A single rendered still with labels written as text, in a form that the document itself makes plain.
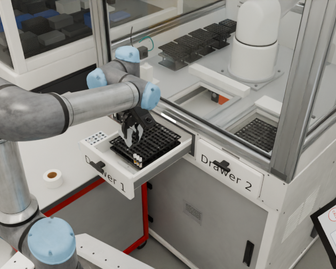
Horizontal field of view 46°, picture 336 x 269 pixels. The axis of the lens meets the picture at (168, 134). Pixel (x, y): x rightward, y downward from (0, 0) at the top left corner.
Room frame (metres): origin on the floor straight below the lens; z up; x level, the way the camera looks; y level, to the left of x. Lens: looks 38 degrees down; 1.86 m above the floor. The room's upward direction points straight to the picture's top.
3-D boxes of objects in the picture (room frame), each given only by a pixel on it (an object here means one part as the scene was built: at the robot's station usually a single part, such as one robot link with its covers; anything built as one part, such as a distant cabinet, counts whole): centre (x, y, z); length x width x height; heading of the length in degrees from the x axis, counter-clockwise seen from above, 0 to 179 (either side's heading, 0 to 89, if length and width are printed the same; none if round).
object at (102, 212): (1.37, 0.51, 0.38); 0.62 x 0.58 x 0.76; 46
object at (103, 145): (1.22, 0.08, 0.86); 0.40 x 0.26 x 0.06; 136
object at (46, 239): (0.66, 0.31, 0.96); 0.13 x 0.12 x 0.14; 55
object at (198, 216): (1.61, -0.37, 0.40); 1.03 x 0.95 x 0.80; 46
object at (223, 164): (1.06, -0.20, 0.91); 0.07 x 0.04 x 0.01; 46
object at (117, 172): (1.07, 0.23, 0.87); 0.29 x 0.02 x 0.11; 46
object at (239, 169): (1.08, -0.22, 0.87); 0.29 x 0.02 x 0.11; 46
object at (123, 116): (1.12, 0.14, 1.11); 0.09 x 0.08 x 0.12; 46
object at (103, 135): (1.33, 0.31, 0.78); 0.12 x 0.08 x 0.04; 134
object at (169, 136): (1.21, 0.09, 0.87); 0.22 x 0.18 x 0.06; 136
